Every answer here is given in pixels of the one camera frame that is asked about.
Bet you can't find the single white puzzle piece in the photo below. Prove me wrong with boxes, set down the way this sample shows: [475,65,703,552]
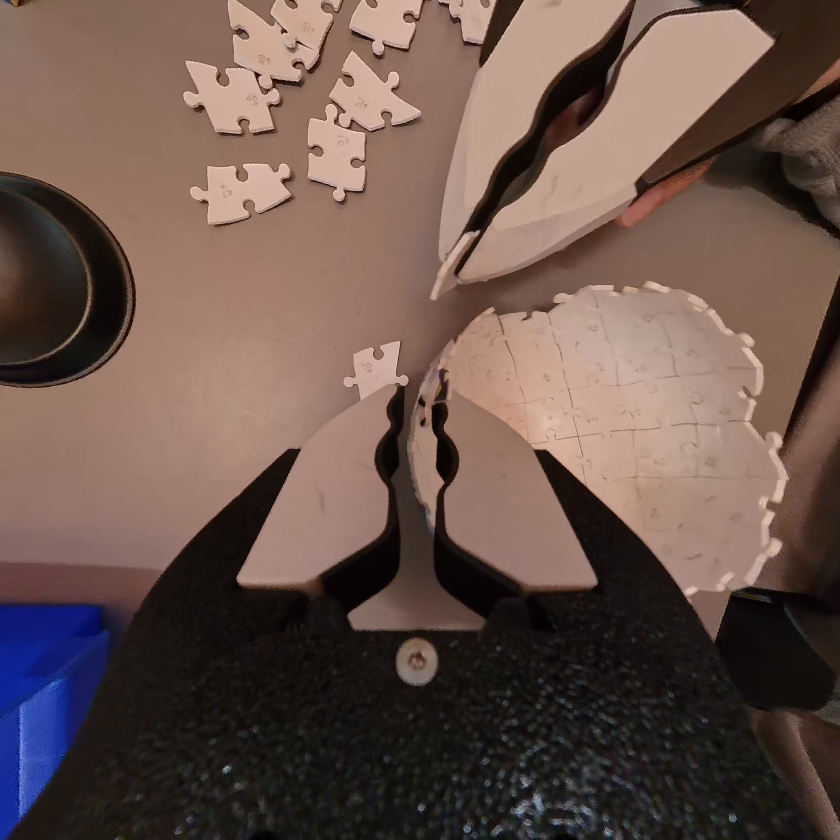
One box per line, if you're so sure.
[343,341,409,401]
[430,230,476,301]

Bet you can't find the black chair part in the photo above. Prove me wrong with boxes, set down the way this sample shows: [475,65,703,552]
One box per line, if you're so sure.
[715,591,840,713]

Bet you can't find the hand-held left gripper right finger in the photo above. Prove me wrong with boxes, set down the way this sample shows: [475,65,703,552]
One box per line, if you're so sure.
[430,392,599,618]

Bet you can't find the scattered loose puzzle pieces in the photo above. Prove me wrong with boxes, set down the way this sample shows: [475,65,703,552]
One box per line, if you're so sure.
[182,0,500,227]

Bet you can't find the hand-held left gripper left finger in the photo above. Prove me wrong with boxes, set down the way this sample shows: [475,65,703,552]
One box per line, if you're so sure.
[235,385,403,614]

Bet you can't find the half-built cartoon puzzle ball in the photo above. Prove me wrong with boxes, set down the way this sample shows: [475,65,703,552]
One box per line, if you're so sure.
[407,282,788,595]

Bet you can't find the blue plastic bin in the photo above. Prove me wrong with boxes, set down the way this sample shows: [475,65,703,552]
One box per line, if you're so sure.
[0,604,112,824]

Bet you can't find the person's right hand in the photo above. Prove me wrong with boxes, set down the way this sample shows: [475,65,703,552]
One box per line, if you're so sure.
[616,157,718,229]

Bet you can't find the person's right forearm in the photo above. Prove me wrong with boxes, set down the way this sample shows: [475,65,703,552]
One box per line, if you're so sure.
[751,88,840,232]

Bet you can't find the black round ball stand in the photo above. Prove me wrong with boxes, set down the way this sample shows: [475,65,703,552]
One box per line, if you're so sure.
[0,172,137,388]

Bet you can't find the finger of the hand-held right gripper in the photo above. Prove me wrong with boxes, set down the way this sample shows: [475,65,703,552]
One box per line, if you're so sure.
[436,0,637,266]
[456,8,777,284]

